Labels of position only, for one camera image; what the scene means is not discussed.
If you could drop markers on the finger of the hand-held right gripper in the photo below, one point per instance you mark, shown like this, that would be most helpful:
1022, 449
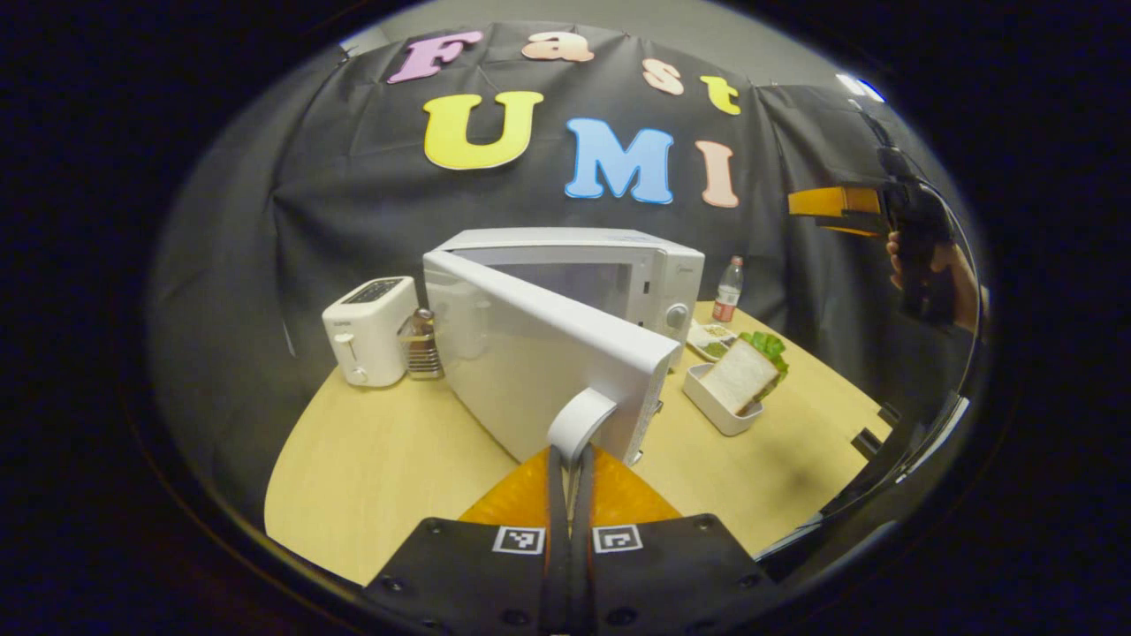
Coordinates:
839, 201
861, 225

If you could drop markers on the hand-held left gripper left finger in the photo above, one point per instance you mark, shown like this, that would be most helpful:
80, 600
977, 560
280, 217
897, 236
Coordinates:
557, 530

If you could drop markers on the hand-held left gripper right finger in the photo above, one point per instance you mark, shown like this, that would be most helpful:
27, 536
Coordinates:
581, 530

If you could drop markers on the white microwave oven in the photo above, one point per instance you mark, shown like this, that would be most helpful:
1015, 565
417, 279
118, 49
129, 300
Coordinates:
548, 353

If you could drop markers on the lettuce sandwich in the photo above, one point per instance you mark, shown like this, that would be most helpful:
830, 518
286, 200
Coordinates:
738, 375

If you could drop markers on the small ceiling light panel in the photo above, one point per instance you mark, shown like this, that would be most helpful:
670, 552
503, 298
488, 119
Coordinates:
861, 87

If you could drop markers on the red label plastic bottle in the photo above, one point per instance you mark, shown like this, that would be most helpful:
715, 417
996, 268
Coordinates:
728, 291

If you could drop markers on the divided dish of beans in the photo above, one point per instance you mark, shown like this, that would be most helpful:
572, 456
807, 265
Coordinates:
711, 337

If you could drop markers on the ribbed metal jar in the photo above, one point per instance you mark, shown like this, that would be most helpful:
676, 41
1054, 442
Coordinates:
422, 349

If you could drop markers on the white toaster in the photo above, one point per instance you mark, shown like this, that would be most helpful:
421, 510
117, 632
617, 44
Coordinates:
367, 336

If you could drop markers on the black backdrop cloth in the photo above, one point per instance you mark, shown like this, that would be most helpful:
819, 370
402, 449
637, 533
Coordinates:
353, 212

